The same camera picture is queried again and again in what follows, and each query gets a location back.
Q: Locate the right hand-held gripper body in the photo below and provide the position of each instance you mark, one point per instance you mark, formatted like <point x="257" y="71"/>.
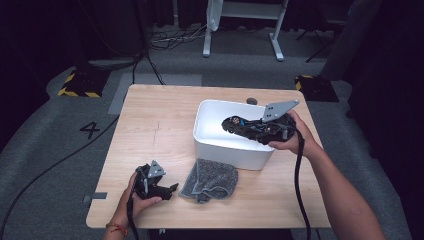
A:
<point x="280" y="128"/>

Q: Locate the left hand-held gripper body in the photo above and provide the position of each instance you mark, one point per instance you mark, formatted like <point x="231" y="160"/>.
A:
<point x="148" y="186"/>

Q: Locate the white plastic bin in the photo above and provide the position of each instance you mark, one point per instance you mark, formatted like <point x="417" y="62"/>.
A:
<point x="226" y="156"/>

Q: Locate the grey fluffy cloth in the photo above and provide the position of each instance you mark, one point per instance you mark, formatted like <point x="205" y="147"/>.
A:
<point x="210" y="181"/>

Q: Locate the person's right hand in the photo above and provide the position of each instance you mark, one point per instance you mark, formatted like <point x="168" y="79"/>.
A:
<point x="301" y="140"/>

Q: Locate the person's left hand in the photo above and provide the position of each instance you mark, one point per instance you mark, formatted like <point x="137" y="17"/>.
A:
<point x="128" y="208"/>

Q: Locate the dark round table knob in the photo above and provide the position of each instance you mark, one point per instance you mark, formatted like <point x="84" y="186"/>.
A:
<point x="251" y="100"/>

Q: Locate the grey tape strip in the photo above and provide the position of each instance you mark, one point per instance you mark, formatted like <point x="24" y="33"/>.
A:
<point x="96" y="196"/>

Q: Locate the black tripod legs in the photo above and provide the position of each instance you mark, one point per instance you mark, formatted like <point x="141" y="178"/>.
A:
<point x="316" y="50"/>

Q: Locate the grey curtain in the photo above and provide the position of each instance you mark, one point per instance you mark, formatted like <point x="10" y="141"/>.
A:
<point x="350" y="40"/>

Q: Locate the black yellow striped base plate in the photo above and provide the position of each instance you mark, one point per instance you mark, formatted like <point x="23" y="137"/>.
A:
<point x="83" y="85"/>
<point x="316" y="88"/>

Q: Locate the white metal table frame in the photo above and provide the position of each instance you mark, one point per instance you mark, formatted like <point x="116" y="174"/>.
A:
<point x="276" y="40"/>

